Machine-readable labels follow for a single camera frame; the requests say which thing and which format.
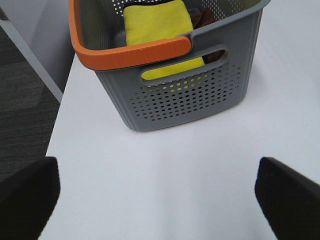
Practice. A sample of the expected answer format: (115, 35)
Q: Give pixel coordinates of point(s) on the orange basket handle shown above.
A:
(126, 56)

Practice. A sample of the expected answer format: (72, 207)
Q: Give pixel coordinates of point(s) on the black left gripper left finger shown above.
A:
(28, 199)

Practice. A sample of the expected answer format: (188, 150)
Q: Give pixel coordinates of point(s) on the yellow towel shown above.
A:
(151, 21)

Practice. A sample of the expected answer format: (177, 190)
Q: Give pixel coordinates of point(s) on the grey perforated plastic basket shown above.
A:
(183, 89)

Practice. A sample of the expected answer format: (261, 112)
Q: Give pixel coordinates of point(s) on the dark red towel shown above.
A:
(200, 19)

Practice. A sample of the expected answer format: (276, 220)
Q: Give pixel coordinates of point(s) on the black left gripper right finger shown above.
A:
(289, 201)

